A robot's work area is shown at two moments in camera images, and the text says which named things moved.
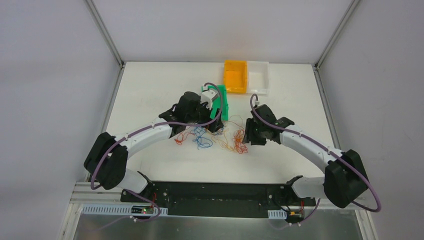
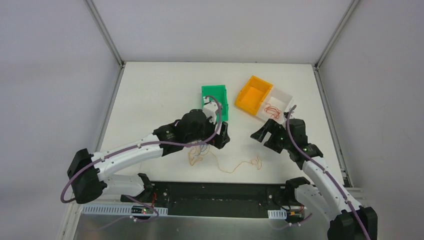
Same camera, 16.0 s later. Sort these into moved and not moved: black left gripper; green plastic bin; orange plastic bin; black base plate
Moved: black left gripper; orange plastic bin
Not moved: green plastic bin; black base plate
